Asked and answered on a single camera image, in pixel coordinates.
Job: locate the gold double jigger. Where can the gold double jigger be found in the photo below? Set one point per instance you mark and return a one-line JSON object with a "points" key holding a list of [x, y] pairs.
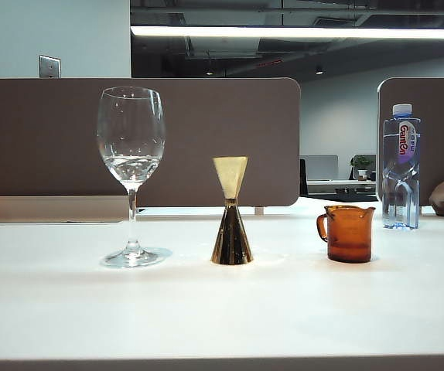
{"points": [[231, 239]]}

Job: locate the amber glass measuring cup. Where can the amber glass measuring cup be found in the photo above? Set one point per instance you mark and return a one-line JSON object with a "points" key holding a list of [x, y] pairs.
{"points": [[349, 239]]}

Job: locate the clear wine glass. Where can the clear wine glass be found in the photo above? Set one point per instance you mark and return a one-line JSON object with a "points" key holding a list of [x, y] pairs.
{"points": [[131, 170]]}

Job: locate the clear plastic water bottle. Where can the clear plastic water bottle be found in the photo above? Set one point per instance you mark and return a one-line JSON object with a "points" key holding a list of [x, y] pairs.
{"points": [[401, 185]]}

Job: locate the wide brown desk divider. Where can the wide brown desk divider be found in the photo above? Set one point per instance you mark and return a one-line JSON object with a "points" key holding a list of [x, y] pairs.
{"points": [[214, 116]]}

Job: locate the grey background partition panel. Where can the grey background partition panel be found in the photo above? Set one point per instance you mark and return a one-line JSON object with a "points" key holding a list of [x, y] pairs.
{"points": [[318, 167]]}

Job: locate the white background desk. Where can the white background desk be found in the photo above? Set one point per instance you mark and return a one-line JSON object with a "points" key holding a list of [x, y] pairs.
{"points": [[334, 183]]}

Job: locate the green potted plant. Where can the green potted plant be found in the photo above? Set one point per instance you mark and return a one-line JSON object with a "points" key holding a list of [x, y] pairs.
{"points": [[362, 164]]}

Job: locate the long ceiling light strip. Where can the long ceiling light strip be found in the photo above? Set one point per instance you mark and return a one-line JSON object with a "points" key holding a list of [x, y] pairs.
{"points": [[284, 32]]}

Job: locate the metal wall switch plate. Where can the metal wall switch plate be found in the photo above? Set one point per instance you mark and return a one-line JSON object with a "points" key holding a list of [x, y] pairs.
{"points": [[49, 66]]}

